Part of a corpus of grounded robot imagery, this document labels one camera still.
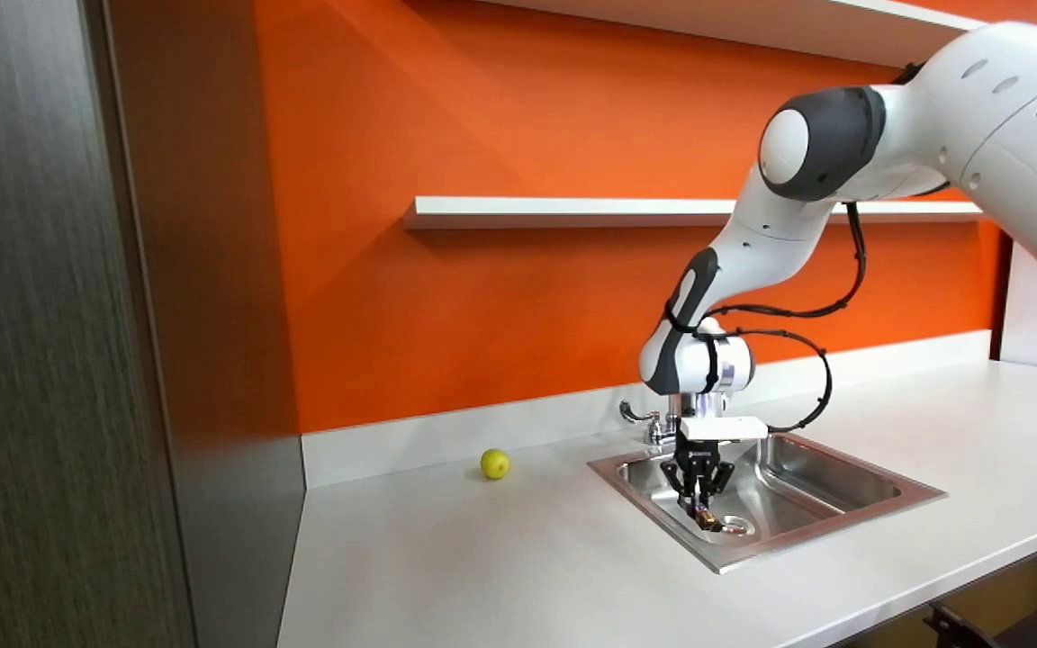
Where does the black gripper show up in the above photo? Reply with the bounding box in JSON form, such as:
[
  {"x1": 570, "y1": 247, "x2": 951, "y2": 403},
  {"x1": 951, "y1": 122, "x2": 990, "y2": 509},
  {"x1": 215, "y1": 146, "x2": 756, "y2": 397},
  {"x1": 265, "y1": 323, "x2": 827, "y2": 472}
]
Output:
[{"x1": 660, "y1": 435, "x2": 739, "y2": 526}]

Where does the yellow-green ball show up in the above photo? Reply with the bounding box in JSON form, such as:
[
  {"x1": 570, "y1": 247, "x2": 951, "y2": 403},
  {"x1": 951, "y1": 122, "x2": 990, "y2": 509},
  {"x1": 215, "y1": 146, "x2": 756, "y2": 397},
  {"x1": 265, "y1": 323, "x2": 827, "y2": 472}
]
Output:
[{"x1": 474, "y1": 446, "x2": 513, "y2": 485}]

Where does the stainless steel sink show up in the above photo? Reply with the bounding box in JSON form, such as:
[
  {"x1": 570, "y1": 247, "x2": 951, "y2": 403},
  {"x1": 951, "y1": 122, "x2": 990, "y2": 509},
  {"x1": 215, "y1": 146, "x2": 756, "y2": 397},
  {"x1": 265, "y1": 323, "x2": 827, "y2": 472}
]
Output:
[{"x1": 585, "y1": 419, "x2": 951, "y2": 575}]

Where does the chrome faucet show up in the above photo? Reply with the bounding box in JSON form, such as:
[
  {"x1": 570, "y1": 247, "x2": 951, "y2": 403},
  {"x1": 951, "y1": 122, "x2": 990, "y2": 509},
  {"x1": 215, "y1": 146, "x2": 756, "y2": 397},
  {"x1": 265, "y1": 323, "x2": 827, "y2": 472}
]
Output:
[{"x1": 611, "y1": 392, "x2": 684, "y2": 469}]

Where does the dark wood-grain cabinet panel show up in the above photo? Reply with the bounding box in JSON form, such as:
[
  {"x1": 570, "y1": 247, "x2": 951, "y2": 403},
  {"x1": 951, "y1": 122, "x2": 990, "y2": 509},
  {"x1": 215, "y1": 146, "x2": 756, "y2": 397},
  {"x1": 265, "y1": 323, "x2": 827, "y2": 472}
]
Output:
[{"x1": 0, "y1": 0, "x2": 309, "y2": 648}]

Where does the black chair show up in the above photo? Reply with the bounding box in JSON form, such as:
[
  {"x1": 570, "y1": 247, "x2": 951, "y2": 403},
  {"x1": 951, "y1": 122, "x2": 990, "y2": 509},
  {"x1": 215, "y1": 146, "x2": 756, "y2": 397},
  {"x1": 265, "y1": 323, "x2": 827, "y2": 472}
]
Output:
[{"x1": 917, "y1": 598, "x2": 1037, "y2": 648}]

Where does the white high wall shelf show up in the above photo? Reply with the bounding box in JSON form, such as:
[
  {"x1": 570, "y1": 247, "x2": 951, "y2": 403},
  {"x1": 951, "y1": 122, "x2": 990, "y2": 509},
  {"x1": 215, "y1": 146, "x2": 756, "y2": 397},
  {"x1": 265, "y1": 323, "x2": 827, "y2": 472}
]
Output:
[{"x1": 477, "y1": 0, "x2": 990, "y2": 71}]

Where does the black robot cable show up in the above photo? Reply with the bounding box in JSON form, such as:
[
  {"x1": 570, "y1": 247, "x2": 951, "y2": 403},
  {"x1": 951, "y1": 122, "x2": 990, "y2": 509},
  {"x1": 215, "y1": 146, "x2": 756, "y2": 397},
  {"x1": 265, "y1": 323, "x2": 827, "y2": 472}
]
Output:
[{"x1": 709, "y1": 197, "x2": 870, "y2": 435}]

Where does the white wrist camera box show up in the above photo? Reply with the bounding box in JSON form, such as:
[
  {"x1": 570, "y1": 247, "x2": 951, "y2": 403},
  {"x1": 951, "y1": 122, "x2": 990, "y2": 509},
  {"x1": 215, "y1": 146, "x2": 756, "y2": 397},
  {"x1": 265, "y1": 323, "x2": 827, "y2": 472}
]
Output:
[{"x1": 675, "y1": 415, "x2": 771, "y2": 446}]

